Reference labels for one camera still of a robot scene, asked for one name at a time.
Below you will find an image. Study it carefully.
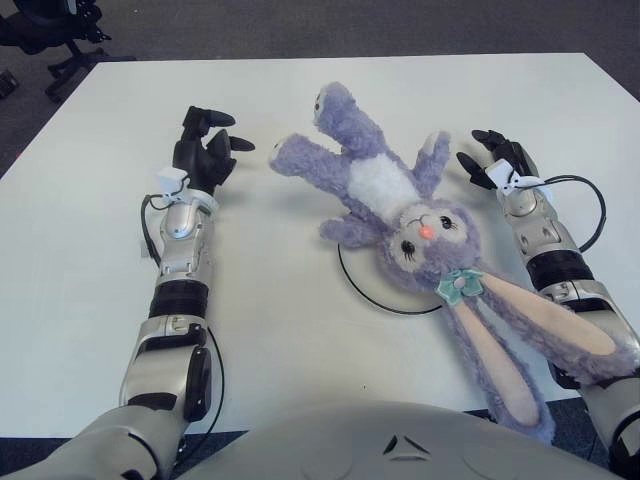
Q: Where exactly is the brown cardboard box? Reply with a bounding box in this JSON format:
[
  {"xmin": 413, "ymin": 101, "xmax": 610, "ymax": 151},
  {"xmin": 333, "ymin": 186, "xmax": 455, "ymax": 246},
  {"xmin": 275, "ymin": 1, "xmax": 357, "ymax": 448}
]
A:
[{"xmin": 0, "ymin": 69, "xmax": 21, "ymax": 101}]

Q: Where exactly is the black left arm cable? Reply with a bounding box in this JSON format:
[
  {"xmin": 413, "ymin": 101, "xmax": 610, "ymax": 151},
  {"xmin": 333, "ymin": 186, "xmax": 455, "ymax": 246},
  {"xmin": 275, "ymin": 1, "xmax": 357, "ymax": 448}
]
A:
[{"xmin": 139, "ymin": 192, "xmax": 226, "ymax": 451}]

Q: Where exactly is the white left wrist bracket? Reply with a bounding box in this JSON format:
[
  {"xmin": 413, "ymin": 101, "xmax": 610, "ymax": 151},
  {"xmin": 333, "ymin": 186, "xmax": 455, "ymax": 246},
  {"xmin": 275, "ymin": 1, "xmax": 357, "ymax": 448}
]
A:
[{"xmin": 155, "ymin": 168, "xmax": 221, "ymax": 211}]

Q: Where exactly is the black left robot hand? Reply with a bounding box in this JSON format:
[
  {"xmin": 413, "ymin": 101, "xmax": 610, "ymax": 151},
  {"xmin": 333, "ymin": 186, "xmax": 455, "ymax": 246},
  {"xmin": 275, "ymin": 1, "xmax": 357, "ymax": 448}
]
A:
[{"xmin": 172, "ymin": 105, "xmax": 256, "ymax": 196}]

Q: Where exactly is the grey robot torso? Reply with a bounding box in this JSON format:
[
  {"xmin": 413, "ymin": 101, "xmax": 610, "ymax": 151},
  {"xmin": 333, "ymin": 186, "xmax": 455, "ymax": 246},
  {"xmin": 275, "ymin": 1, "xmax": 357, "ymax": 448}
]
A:
[{"xmin": 174, "ymin": 399, "xmax": 616, "ymax": 480}]

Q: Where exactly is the black office chair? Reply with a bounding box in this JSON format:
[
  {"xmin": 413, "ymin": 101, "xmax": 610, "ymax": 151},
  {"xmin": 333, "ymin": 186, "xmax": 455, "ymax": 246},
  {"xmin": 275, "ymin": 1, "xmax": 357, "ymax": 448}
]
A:
[{"xmin": 0, "ymin": 0, "xmax": 136, "ymax": 104}]

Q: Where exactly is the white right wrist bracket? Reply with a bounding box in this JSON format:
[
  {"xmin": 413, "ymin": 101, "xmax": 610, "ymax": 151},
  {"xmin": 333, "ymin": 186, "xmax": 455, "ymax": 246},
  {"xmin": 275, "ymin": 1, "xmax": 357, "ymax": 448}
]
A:
[{"xmin": 485, "ymin": 158, "xmax": 559, "ymax": 206}]

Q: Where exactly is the purple plush bunny doll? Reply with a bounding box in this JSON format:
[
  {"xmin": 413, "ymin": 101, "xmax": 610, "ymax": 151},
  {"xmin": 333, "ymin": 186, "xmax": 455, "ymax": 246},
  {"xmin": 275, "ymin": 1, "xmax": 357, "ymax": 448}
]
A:
[{"xmin": 267, "ymin": 82, "xmax": 640, "ymax": 447}]

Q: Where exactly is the white plate black rim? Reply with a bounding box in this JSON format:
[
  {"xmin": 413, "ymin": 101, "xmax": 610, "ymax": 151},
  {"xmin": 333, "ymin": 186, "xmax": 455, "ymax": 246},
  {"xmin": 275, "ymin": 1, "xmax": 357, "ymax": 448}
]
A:
[{"xmin": 337, "ymin": 242, "xmax": 444, "ymax": 316}]

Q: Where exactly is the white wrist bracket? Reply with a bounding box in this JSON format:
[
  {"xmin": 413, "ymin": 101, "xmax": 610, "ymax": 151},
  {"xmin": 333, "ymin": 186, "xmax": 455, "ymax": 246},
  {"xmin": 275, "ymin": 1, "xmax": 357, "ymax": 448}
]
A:
[
  {"xmin": 155, "ymin": 168, "xmax": 221, "ymax": 211},
  {"xmin": 485, "ymin": 158, "xmax": 559, "ymax": 206}
]

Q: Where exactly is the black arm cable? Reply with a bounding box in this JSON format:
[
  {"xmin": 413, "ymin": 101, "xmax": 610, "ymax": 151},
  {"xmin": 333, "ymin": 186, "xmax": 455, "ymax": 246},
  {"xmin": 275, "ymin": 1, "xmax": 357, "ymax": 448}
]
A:
[
  {"xmin": 514, "ymin": 173, "xmax": 609, "ymax": 254},
  {"xmin": 139, "ymin": 192, "xmax": 226, "ymax": 451}
]

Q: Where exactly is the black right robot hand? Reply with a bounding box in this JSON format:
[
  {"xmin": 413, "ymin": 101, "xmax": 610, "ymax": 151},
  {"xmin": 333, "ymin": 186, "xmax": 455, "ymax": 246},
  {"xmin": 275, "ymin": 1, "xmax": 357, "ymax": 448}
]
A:
[{"xmin": 455, "ymin": 128, "xmax": 539, "ymax": 190}]

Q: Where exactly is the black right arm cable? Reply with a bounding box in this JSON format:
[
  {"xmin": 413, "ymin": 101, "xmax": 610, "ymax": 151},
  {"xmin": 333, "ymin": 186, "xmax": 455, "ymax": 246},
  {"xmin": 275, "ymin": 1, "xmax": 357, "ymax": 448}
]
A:
[{"xmin": 514, "ymin": 173, "xmax": 609, "ymax": 254}]

